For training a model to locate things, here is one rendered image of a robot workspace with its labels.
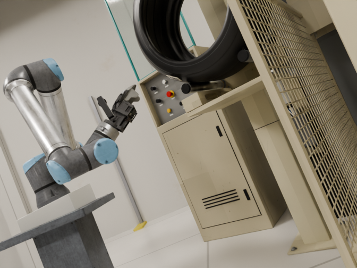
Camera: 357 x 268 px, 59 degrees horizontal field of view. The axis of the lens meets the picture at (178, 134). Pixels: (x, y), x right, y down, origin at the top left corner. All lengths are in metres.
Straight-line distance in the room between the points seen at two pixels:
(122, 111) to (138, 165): 2.93
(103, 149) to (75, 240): 0.81
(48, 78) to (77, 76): 2.97
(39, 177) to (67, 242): 0.38
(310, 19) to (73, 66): 3.57
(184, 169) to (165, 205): 1.96
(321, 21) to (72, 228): 1.53
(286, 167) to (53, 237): 1.25
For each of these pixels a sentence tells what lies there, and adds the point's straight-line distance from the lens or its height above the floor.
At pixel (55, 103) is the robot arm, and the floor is 1.11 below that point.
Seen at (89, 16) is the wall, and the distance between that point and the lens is 4.69.
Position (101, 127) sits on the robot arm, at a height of 0.87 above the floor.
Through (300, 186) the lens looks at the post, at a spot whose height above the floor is 0.29.
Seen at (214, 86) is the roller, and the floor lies 0.89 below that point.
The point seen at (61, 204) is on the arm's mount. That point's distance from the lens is 1.80.
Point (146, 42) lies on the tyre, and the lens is 1.42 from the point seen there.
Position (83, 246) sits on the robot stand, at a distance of 1.82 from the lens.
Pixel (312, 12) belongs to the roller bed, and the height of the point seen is 0.98.
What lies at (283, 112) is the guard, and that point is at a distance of 0.67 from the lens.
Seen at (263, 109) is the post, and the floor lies 0.70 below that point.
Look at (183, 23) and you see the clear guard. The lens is 2.21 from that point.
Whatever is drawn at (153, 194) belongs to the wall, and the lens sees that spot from 4.19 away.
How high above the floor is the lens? 0.66
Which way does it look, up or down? 3 degrees up
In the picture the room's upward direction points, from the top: 23 degrees counter-clockwise
